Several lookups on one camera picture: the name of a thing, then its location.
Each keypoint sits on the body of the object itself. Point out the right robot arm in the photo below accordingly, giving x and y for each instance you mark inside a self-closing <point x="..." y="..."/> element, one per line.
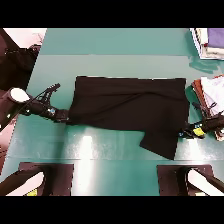
<point x="213" y="124"/>

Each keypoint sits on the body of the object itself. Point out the red-brown garment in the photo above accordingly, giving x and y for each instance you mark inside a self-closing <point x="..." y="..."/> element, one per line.
<point x="199" y="92"/>

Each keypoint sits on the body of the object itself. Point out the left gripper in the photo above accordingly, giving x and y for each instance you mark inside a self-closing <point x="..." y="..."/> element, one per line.
<point x="61" y="115"/>

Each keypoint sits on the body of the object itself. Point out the white garment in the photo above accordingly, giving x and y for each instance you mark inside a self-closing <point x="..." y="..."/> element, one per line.
<point x="204" y="50"/>
<point x="215" y="91"/>

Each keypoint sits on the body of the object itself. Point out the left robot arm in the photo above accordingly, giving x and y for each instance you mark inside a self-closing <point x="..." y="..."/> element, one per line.
<point x="20" y="100"/>

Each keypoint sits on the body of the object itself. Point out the purple garment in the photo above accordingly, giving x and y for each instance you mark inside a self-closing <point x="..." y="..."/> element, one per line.
<point x="216" y="36"/>

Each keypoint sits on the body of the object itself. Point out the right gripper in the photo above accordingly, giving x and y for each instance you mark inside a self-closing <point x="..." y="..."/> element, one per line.
<point x="190" y="130"/>

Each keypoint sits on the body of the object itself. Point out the black T-shirt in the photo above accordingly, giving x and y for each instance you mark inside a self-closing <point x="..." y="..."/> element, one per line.
<point x="130" y="106"/>

